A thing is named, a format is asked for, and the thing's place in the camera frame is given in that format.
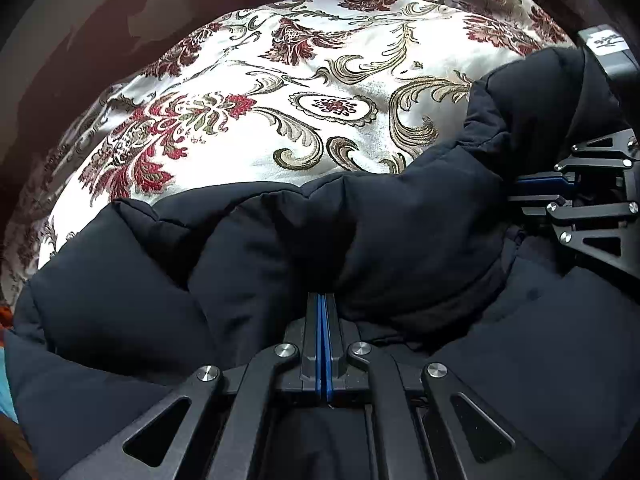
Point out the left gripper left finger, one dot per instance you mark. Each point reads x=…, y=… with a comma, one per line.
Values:
x=212, y=425

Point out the black padded jacket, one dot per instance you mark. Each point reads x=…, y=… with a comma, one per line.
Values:
x=433, y=264

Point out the orange blue brown pillow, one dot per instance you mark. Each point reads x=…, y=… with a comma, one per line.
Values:
x=6, y=401

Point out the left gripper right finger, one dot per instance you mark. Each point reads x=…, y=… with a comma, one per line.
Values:
x=422, y=421

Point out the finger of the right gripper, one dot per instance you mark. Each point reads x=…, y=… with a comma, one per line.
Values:
x=619, y=151
x=606, y=232

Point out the floral bed quilt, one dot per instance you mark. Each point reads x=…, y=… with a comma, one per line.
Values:
x=287, y=91

